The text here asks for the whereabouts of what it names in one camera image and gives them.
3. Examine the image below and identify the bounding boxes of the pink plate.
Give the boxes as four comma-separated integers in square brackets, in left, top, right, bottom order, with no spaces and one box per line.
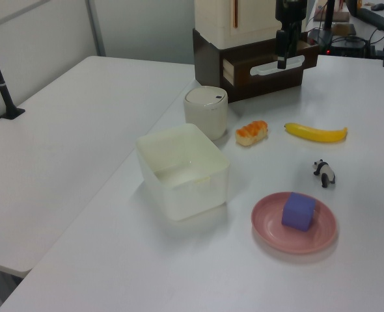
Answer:
[251,191,338,255]

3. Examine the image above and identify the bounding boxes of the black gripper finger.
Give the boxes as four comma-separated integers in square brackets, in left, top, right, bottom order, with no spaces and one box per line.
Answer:
[275,29,290,70]
[288,23,302,63]

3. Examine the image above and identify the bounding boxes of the white plastic storage box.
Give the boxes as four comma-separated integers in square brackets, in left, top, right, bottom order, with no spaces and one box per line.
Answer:
[135,123,231,222]

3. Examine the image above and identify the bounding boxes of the tan cardboard box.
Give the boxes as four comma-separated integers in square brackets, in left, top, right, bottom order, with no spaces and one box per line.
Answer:
[332,22,356,37]

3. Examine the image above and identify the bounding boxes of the cream and brown mini cabinet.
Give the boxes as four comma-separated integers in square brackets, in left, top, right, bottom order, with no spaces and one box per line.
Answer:
[192,0,311,105]

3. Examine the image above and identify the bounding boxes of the yellow toy banana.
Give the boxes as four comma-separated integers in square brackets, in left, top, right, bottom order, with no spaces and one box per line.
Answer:
[284,122,348,143]

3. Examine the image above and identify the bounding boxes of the brown drawer with white handle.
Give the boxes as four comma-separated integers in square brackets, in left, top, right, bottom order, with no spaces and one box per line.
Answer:
[223,36,320,99]

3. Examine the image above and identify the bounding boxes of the orange glazed toy bread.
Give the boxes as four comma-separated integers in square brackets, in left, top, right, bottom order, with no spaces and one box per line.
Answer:
[236,120,269,147]

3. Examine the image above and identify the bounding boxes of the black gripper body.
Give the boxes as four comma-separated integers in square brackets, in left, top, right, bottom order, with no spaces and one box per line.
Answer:
[275,0,307,32]

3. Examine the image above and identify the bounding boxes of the purple cube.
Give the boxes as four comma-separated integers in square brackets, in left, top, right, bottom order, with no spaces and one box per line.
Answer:
[281,191,317,232]

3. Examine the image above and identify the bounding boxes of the small white lidded trash can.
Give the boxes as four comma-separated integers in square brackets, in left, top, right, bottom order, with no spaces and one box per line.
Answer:
[183,86,229,141]

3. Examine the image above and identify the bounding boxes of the black monitor stand pole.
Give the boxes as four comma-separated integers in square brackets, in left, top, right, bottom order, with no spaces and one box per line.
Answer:
[322,0,336,32]

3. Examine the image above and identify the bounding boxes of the black device with red light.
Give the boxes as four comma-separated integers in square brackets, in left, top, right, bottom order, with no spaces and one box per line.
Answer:
[327,34,372,59]

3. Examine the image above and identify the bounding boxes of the black and white panda toy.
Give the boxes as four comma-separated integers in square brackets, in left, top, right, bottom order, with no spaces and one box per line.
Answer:
[311,159,336,189]

